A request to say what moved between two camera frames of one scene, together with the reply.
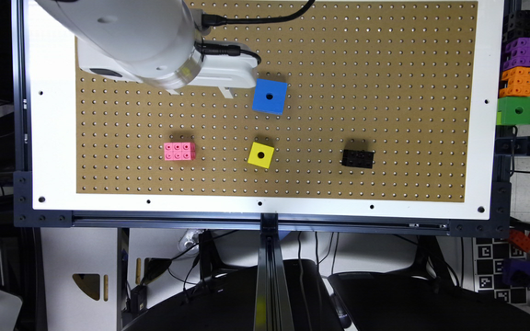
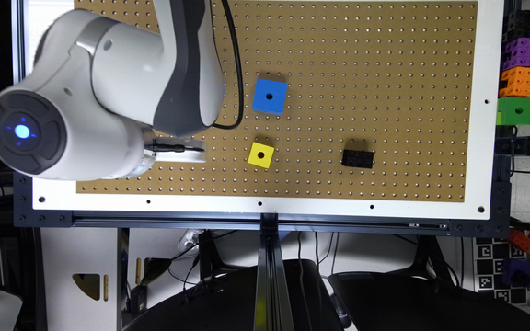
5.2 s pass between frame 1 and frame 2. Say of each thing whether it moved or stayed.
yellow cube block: stayed
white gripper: moved
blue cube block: stayed
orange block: stayed
